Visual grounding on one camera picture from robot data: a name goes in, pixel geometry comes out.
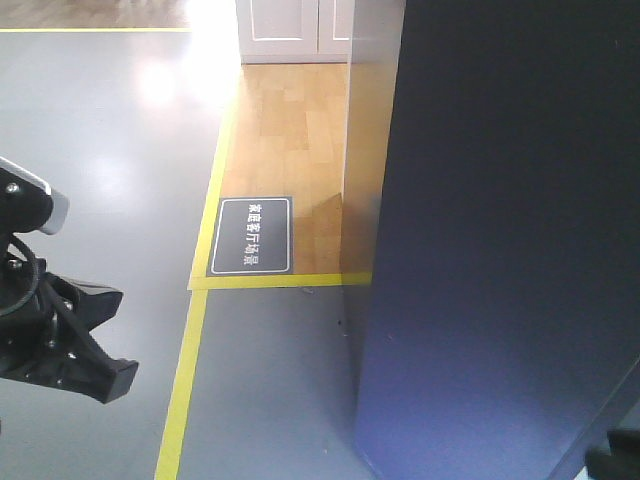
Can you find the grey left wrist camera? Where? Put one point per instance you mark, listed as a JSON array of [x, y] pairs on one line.
[[29, 203]]

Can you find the dark floor sign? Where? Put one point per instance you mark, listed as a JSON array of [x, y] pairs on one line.
[[252, 236]]

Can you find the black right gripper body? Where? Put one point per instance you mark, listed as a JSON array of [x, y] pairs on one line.
[[620, 462]]

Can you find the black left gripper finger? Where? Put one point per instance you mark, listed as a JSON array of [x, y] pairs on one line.
[[77, 307], [81, 365]]

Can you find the fridge door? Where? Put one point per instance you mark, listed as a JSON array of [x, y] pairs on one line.
[[503, 331]]

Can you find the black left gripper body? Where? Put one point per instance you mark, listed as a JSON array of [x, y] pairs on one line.
[[24, 314]]

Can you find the white panelled cabinet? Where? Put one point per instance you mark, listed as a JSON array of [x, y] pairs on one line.
[[311, 31]]

